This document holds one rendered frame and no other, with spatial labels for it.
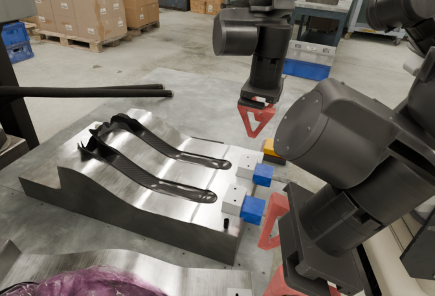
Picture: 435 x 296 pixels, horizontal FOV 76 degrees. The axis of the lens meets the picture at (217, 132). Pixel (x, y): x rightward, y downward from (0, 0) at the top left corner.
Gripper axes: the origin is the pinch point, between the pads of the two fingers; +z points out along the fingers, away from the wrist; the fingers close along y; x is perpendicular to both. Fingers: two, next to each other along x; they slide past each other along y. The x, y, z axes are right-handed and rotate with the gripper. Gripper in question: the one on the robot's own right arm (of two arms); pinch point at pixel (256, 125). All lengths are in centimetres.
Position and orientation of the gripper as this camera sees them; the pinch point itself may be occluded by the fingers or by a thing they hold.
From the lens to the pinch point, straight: 56.6
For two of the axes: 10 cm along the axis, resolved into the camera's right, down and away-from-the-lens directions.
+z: -0.9, 8.4, 5.4
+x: 9.5, 2.4, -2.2
